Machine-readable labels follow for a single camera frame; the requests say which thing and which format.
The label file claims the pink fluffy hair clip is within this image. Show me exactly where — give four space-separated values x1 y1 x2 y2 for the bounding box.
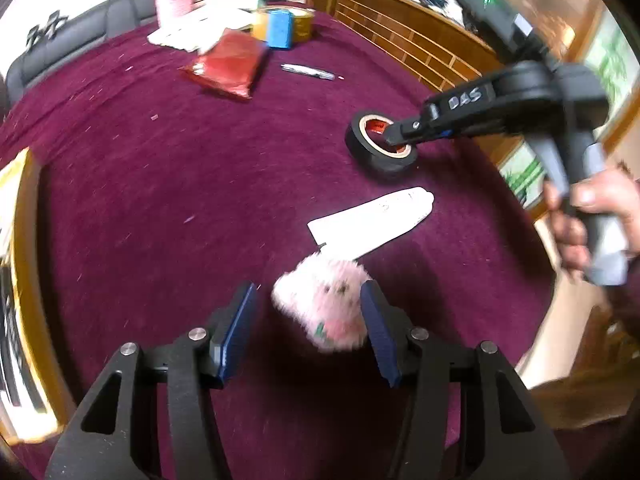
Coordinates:
271 252 370 352

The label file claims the red foil pouch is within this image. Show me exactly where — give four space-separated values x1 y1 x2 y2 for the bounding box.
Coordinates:
180 29 269 101

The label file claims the small silver tube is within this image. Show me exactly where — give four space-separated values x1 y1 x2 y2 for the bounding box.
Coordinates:
281 63 335 80

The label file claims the black electrical tape roll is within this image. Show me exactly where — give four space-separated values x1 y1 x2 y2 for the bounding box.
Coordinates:
345 112 418 178

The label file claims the black leather sofa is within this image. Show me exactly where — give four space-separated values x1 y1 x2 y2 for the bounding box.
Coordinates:
1 0 284 114

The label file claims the wooden brick pattern headboard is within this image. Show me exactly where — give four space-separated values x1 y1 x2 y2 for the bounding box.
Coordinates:
307 0 640 221

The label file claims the purple velvet table cloth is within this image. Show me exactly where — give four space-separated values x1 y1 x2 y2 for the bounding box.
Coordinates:
1 14 554 479

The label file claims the operator right hand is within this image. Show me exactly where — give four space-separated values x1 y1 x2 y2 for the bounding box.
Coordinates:
542 168 639 278

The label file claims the gold lined white box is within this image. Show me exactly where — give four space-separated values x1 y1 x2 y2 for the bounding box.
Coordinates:
1 148 75 445

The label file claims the yellow packing tape roll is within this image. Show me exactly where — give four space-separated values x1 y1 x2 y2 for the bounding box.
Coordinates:
250 4 314 48

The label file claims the white paper booklet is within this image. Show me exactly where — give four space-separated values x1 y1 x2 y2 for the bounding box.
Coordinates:
146 0 264 54

